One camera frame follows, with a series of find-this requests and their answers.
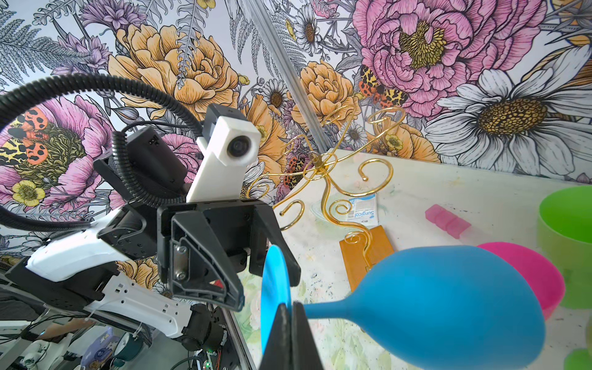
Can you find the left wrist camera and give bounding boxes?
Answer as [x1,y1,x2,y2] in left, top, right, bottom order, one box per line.
[187,104,261,203]

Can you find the pink flat strip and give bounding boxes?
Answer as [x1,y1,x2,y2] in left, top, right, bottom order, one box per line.
[425,204,493,246]

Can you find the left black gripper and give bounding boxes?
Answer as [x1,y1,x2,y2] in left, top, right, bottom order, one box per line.
[157,200,302,311]

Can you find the clear surgical mask packet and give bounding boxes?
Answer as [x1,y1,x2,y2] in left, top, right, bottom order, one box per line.
[327,194,379,229]

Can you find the green wine glass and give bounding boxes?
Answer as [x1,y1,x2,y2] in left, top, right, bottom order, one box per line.
[536,185,591,309]
[564,348,592,370]

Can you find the pink wine glass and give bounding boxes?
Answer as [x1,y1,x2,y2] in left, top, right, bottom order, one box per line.
[478,242,566,320]

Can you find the blue wine glass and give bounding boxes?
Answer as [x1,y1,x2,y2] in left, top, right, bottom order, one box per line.
[261,246,546,369]

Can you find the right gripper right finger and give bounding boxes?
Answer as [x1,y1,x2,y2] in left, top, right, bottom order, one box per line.
[291,302,324,370]

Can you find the gold wire glass rack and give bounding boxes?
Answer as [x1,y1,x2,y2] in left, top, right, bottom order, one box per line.
[244,106,406,291]

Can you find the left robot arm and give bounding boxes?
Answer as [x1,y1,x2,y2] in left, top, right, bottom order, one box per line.
[1,75,302,352]

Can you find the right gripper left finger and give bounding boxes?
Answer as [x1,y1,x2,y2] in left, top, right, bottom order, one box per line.
[259,305,292,370]

